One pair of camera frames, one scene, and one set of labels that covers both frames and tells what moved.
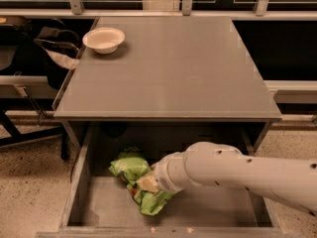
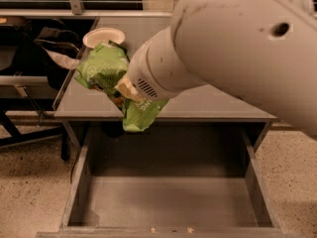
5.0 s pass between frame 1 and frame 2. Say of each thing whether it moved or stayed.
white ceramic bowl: stayed
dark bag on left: stayed
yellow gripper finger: moved
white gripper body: moved
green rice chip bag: moved
